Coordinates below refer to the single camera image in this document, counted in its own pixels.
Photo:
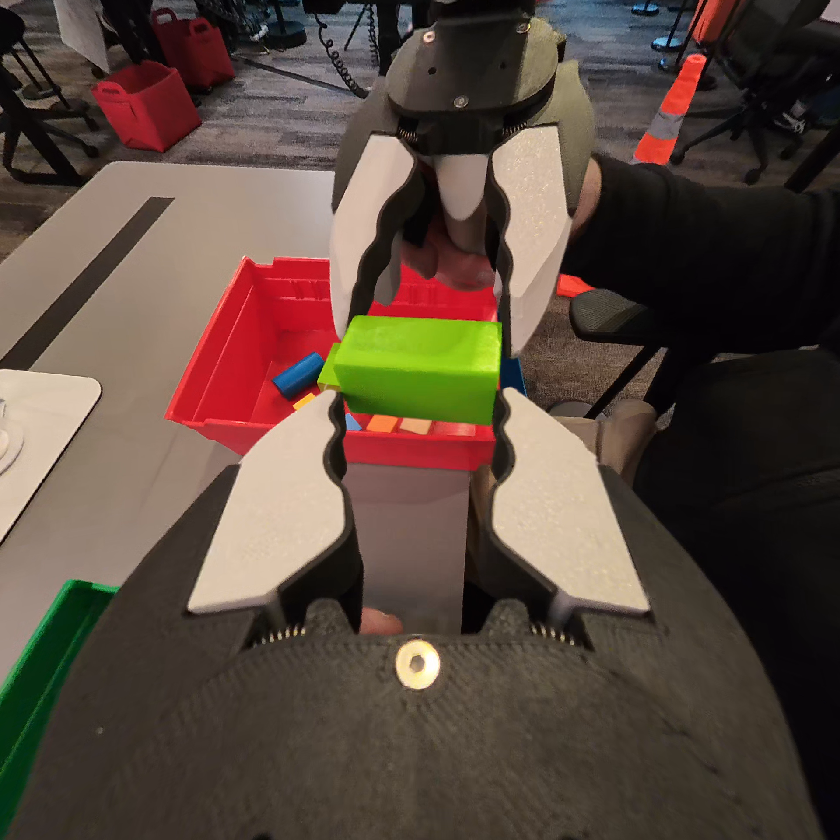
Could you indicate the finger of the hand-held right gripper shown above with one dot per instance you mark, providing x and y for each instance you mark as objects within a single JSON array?
[
  {"x": 535, "y": 216},
  {"x": 361, "y": 210}
]

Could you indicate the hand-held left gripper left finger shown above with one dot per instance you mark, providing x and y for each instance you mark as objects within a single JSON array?
[{"x": 275, "y": 518}]

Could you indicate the green plastic bin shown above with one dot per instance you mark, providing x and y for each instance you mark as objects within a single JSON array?
[{"x": 46, "y": 649}]

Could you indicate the small green wooden block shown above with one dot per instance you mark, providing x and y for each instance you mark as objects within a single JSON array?
[{"x": 327, "y": 371}]

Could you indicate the person's right forearm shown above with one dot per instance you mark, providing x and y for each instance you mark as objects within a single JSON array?
[{"x": 689, "y": 249}]

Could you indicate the blue wooden wedge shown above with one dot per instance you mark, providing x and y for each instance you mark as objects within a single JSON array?
[{"x": 352, "y": 424}]

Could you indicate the white paper sheet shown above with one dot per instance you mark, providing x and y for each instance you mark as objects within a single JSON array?
[{"x": 82, "y": 29}]

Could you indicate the white rounded mat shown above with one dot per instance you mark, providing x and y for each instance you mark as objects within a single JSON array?
[{"x": 46, "y": 433}]

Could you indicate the red plastic bin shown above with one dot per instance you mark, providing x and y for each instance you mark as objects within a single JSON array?
[{"x": 236, "y": 367}]

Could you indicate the small orange wooden block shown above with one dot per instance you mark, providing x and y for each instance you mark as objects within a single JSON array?
[{"x": 304, "y": 401}]

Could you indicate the person's left hand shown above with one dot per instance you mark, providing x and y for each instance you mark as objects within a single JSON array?
[{"x": 380, "y": 622}]

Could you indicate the person's right hand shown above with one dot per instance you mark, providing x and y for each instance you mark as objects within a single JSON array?
[{"x": 453, "y": 262}]

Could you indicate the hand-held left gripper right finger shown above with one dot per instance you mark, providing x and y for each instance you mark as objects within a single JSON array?
[{"x": 558, "y": 512}]

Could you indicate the blue wooden cylinder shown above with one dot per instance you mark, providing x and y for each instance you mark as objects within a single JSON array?
[{"x": 298, "y": 375}]

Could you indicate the flat red wooden block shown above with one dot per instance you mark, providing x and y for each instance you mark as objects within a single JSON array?
[{"x": 454, "y": 429}]

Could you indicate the black office chair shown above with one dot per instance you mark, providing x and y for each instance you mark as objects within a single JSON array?
[{"x": 761, "y": 59}]

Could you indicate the person's black clothing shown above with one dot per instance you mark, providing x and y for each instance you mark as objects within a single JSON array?
[{"x": 754, "y": 558}]

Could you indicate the red fabric bin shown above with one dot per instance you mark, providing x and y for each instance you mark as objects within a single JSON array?
[
  {"x": 148, "y": 108},
  {"x": 197, "y": 49}
]

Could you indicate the large green wooden block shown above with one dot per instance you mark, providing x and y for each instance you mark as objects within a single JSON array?
[{"x": 420, "y": 367}]

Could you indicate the pale orange wooden block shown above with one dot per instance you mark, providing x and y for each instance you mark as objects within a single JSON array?
[{"x": 415, "y": 426}]

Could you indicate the blue wooden block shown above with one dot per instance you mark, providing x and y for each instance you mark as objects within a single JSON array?
[{"x": 514, "y": 377}]

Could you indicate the black stanchion base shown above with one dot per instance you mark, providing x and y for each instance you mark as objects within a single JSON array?
[{"x": 670, "y": 40}]

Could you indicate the black chair armrest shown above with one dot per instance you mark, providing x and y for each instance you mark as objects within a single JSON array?
[{"x": 610, "y": 318}]

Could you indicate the black stool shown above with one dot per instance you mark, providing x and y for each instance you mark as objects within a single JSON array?
[{"x": 33, "y": 111}]

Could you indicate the white round object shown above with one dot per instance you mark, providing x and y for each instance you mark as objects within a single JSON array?
[{"x": 9, "y": 439}]

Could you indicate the black round stand base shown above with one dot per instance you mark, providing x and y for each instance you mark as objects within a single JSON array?
[{"x": 283, "y": 34}]

